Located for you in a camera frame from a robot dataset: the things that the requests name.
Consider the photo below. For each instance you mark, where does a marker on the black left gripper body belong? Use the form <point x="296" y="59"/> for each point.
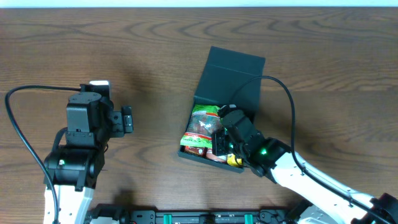
<point x="127" y="119"/>

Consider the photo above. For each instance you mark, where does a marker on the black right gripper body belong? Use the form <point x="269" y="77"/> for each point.
<point x="226" y="145"/>

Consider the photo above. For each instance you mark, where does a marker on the yellow snack packet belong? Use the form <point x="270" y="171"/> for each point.
<point x="234" y="161"/>

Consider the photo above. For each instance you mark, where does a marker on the green candy bag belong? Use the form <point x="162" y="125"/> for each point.
<point x="204" y="121"/>

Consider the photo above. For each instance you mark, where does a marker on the dark green gift box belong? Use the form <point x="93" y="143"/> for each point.
<point x="224" y="72"/>

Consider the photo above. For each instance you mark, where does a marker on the small red Pringles can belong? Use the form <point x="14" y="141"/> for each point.
<point x="209" y="155"/>

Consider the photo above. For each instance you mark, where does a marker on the red Hello Panda snack box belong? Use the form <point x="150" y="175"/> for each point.
<point x="198" y="151"/>

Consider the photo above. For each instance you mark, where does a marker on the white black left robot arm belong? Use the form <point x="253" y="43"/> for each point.
<point x="75" y="167"/>

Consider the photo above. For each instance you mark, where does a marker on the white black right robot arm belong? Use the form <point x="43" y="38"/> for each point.
<point x="273" y="159"/>

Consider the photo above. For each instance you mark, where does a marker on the black aluminium mounting rail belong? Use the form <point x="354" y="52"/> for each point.
<point x="108" y="214"/>

